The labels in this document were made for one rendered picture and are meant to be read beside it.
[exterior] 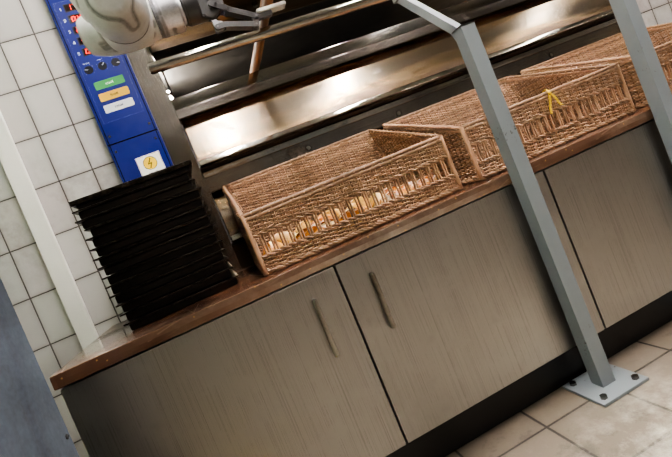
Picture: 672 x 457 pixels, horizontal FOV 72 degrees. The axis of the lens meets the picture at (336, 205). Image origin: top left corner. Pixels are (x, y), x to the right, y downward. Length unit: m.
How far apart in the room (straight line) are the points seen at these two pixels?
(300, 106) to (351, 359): 0.91
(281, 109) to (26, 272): 0.93
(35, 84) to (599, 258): 1.70
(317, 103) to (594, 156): 0.88
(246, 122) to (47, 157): 0.61
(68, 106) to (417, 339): 1.25
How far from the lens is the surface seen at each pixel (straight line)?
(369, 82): 1.74
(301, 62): 1.71
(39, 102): 1.72
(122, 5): 0.92
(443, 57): 1.88
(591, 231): 1.40
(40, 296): 1.68
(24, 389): 0.89
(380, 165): 1.16
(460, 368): 1.22
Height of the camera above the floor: 0.71
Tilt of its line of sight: 2 degrees down
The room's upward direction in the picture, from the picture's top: 22 degrees counter-clockwise
